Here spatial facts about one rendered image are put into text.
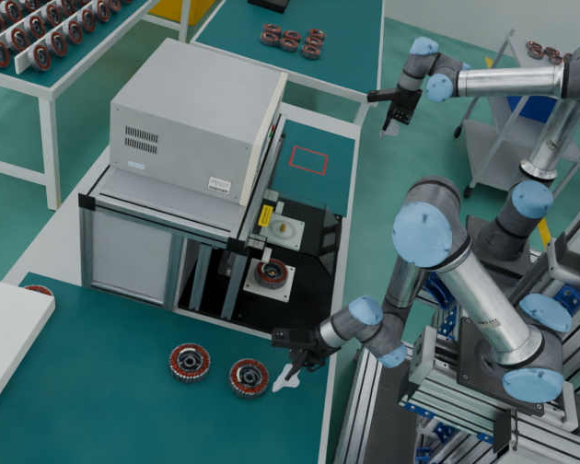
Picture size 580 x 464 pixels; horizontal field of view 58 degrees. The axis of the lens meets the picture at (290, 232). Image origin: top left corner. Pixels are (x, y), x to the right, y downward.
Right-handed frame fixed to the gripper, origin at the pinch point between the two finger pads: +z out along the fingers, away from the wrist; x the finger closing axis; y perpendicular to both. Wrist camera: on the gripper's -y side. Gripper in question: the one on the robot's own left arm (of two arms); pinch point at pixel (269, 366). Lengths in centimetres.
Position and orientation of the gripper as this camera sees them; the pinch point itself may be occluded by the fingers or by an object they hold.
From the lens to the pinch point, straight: 147.8
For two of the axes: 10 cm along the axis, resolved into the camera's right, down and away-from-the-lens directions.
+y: 7.2, 4.7, 5.1
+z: -6.9, 5.5, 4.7
